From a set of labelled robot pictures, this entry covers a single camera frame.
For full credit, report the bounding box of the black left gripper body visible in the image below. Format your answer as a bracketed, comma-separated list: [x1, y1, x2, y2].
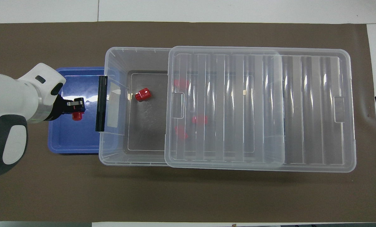
[43, 94, 70, 122]

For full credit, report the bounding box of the clear ribbed plastic lid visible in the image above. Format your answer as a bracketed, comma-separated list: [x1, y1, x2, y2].
[164, 46, 357, 173]

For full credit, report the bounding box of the blue plastic tray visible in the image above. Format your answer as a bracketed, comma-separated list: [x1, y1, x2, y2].
[48, 67, 106, 154]

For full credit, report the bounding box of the clear plastic storage box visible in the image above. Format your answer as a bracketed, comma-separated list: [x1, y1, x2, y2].
[99, 47, 285, 166]

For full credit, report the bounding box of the brown table mat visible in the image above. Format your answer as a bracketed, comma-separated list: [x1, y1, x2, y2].
[0, 21, 376, 223]

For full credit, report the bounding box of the black box latch handle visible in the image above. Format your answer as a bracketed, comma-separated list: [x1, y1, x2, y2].
[95, 76, 108, 132]

